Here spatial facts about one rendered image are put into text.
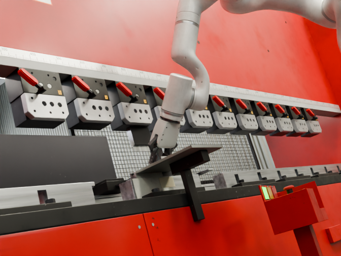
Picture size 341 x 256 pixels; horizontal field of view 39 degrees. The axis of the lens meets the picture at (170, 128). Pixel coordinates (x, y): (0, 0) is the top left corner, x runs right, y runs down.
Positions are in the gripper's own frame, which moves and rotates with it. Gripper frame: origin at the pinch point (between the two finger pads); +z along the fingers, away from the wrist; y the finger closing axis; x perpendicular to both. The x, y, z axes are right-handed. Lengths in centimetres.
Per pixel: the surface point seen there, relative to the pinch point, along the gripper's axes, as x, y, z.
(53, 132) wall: -504, -346, 151
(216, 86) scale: -25, -59, -27
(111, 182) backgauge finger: -17.2, 3.1, 15.7
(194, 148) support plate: 18.2, 6.7, -11.0
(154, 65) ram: -28.4, -15.6, -30.2
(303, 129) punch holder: -12, -138, -12
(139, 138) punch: -10.4, 1.3, -4.4
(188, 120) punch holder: -15.1, -30.5, -11.5
